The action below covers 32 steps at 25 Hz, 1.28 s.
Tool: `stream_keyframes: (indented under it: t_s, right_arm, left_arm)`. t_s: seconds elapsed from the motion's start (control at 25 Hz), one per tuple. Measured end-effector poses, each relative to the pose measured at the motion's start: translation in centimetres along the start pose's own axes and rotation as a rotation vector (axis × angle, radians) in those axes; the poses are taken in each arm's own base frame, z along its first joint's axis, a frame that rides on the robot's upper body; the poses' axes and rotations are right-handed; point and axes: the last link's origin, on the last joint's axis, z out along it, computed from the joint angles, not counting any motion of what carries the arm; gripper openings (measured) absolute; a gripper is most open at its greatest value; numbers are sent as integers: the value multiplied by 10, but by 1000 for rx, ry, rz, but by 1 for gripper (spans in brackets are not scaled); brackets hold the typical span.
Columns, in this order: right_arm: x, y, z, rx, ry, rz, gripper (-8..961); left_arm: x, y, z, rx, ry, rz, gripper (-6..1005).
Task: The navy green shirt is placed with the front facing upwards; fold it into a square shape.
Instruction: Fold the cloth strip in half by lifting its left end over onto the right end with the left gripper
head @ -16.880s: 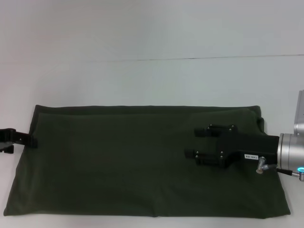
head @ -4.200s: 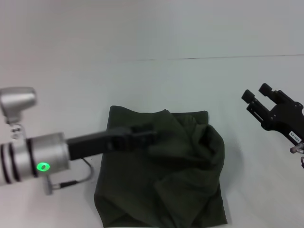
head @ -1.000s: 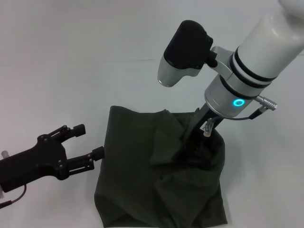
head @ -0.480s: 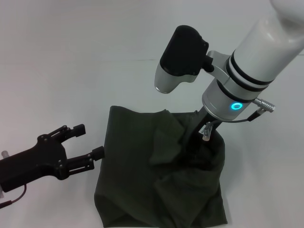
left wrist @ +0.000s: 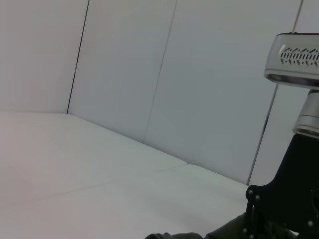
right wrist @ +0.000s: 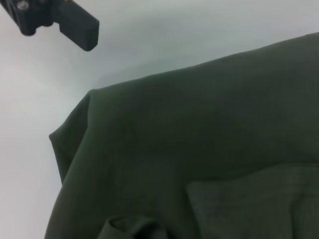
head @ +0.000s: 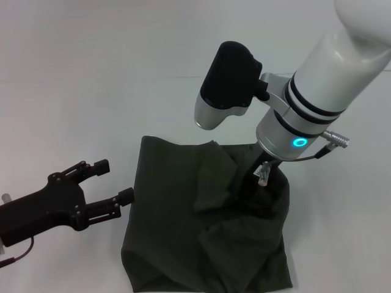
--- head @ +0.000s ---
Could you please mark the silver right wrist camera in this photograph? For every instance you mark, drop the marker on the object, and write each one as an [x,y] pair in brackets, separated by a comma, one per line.
[226,82]

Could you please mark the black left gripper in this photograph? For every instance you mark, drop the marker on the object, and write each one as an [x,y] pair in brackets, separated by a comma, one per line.
[39,207]

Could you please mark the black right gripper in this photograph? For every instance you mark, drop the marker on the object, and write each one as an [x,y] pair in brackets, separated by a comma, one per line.
[259,159]

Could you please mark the dark green FREE shirt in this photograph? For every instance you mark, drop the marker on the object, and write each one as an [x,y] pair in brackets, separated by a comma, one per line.
[168,229]

